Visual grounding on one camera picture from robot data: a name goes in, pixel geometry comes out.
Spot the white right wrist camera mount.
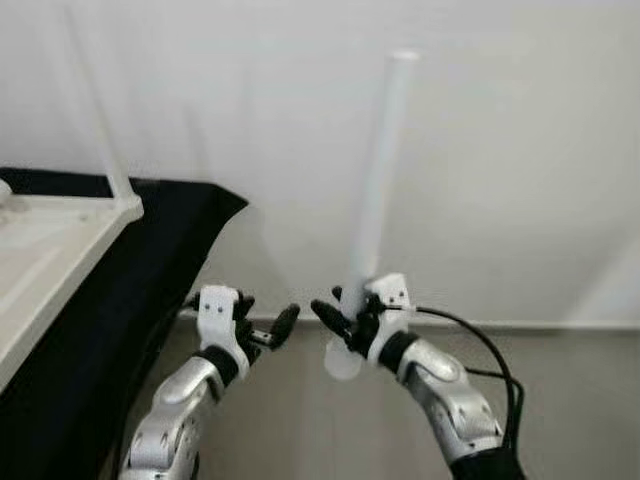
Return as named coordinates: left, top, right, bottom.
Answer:
left=364, top=272, right=414, bottom=362

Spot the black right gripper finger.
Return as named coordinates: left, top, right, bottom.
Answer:
left=310, top=298, right=354, bottom=341

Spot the white plastic table top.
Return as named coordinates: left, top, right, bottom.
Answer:
left=0, top=180, right=145, bottom=397

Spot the black tablecloth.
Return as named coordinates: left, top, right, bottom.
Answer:
left=0, top=167, right=250, bottom=480

